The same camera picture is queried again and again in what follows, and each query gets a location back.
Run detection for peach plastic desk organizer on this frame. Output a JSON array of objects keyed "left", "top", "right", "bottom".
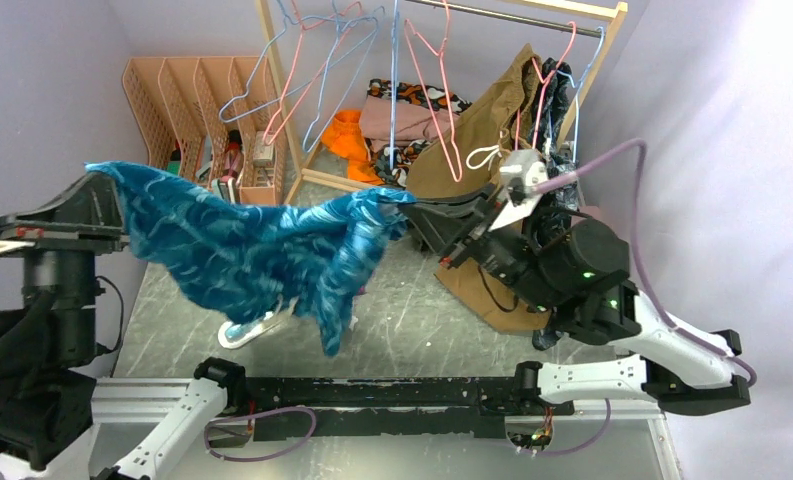
[{"left": 122, "top": 56, "right": 291, "bottom": 205}]

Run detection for blue leaf-print shorts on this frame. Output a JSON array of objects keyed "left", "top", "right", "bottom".
[{"left": 85, "top": 162, "right": 417, "bottom": 357}]

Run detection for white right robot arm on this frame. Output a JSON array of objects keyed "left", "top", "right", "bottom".
[{"left": 400, "top": 190, "right": 750, "bottom": 416}]

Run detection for brown hanging shorts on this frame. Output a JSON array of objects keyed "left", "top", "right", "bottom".
[{"left": 406, "top": 44, "right": 549, "bottom": 333}]

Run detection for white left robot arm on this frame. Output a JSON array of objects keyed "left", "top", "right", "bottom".
[{"left": 0, "top": 172, "right": 128, "bottom": 479}]

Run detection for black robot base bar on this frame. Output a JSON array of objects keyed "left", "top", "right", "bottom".
[{"left": 221, "top": 373, "right": 574, "bottom": 441}]

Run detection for toothbrush blister pack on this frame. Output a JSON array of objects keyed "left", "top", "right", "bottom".
[{"left": 217, "top": 303, "right": 295, "bottom": 350}]

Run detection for black orange patterned garment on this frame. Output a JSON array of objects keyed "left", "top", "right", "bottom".
[{"left": 365, "top": 78, "right": 472, "bottom": 187}]

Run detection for pink wire hanger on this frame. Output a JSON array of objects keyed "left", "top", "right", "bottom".
[{"left": 403, "top": 1, "right": 464, "bottom": 183}]

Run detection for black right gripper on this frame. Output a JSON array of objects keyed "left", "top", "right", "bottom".
[{"left": 396, "top": 183, "right": 561, "bottom": 314}]

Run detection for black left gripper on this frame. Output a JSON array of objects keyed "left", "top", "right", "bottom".
[{"left": 0, "top": 159, "right": 132, "bottom": 359}]

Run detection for dark patterned hanging garment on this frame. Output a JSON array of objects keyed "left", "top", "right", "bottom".
[{"left": 520, "top": 57, "right": 577, "bottom": 179}]

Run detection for wooden clothes rack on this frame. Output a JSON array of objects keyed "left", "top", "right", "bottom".
[{"left": 255, "top": 1, "right": 628, "bottom": 204}]

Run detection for pink folded garment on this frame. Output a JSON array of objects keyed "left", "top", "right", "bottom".
[{"left": 359, "top": 95, "right": 460, "bottom": 149}]

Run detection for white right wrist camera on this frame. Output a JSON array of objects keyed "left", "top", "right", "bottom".
[{"left": 499, "top": 149, "right": 548, "bottom": 206}]

